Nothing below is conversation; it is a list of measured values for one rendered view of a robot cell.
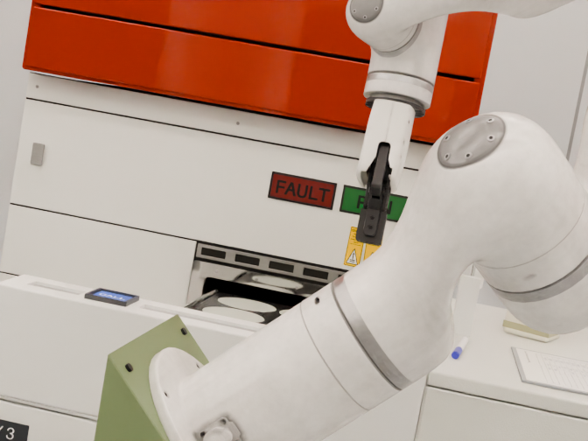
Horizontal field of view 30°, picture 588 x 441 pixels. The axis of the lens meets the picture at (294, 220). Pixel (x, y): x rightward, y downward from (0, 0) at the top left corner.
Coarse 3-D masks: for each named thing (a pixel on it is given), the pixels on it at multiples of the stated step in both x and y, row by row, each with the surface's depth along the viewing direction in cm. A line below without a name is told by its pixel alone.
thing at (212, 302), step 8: (216, 296) 189; (224, 296) 190; (232, 296) 191; (240, 296) 193; (200, 304) 179; (208, 304) 180; (216, 304) 181; (224, 304) 182; (272, 304) 190; (280, 304) 191; (256, 312) 180; (264, 312) 182; (272, 312) 183; (264, 320) 175; (272, 320) 177
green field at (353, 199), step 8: (352, 192) 192; (360, 192) 192; (344, 200) 193; (352, 200) 192; (360, 200) 192; (392, 200) 191; (400, 200) 191; (344, 208) 193; (352, 208) 193; (360, 208) 192; (392, 208) 191; (400, 208) 191; (392, 216) 192; (400, 216) 191
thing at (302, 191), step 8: (280, 176) 194; (272, 184) 194; (280, 184) 194; (288, 184) 194; (296, 184) 194; (304, 184) 194; (312, 184) 193; (320, 184) 193; (328, 184) 193; (272, 192) 195; (280, 192) 194; (288, 192) 194; (296, 192) 194; (304, 192) 194; (312, 192) 193; (320, 192) 193; (328, 192) 193; (296, 200) 194; (304, 200) 194; (312, 200) 194; (320, 200) 193; (328, 200) 193
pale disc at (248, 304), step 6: (222, 300) 186; (228, 300) 187; (234, 300) 188; (240, 300) 189; (246, 300) 190; (252, 300) 191; (234, 306) 182; (240, 306) 183; (246, 306) 184; (252, 306) 185; (258, 306) 186; (264, 306) 187; (270, 306) 188
